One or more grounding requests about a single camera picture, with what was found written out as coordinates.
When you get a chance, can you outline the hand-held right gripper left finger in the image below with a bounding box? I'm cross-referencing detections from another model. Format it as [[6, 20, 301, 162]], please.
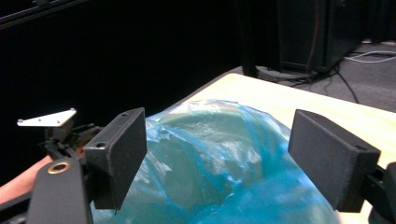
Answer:
[[83, 106, 148, 211]]

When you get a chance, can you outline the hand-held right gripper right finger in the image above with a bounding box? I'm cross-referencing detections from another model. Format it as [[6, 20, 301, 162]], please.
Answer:
[[288, 108, 381, 213]]

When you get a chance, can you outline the green plastic bucket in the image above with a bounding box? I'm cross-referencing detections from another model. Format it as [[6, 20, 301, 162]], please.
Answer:
[[146, 101, 292, 224]]

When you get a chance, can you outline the blue plastic bag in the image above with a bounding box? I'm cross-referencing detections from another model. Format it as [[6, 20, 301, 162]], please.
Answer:
[[90, 98, 344, 224]]

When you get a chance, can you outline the black cabinet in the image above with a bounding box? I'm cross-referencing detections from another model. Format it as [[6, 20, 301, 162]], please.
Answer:
[[276, 0, 367, 75]]

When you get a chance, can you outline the black stand pole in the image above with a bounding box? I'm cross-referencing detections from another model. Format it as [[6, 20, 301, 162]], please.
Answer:
[[237, 0, 260, 78]]

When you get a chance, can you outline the black floor cable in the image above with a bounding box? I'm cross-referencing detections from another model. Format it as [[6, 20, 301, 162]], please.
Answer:
[[255, 62, 360, 105]]

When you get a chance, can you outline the white floor cable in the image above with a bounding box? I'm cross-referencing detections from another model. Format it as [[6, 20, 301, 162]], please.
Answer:
[[343, 49, 396, 65]]

